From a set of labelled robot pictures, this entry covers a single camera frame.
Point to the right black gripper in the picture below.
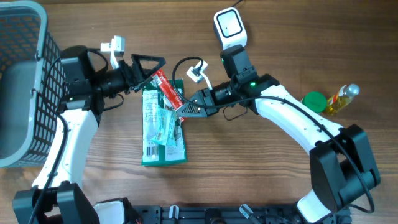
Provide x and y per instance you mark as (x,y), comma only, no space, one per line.
(206,103)

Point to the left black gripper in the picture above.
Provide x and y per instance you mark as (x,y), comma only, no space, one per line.
(127,71)

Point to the red Nescafe coffee stick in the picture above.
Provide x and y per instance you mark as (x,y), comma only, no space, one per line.
(169,98)

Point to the green lid seasoning jar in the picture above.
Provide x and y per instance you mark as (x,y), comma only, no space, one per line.
(315,101)

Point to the yellow oil bottle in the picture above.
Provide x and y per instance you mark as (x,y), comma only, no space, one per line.
(341,99)

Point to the mint green wipes sachet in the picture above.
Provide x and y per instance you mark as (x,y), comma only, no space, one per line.
(165,134)

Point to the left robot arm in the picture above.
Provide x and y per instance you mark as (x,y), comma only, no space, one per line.
(56,195)

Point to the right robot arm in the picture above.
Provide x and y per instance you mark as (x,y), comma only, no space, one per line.
(342,166)

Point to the white barcode scanner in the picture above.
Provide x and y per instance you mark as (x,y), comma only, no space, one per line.
(229,28)

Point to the grey plastic mesh basket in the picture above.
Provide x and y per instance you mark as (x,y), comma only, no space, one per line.
(31,84)

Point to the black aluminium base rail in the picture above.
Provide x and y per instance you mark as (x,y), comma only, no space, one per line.
(278,214)

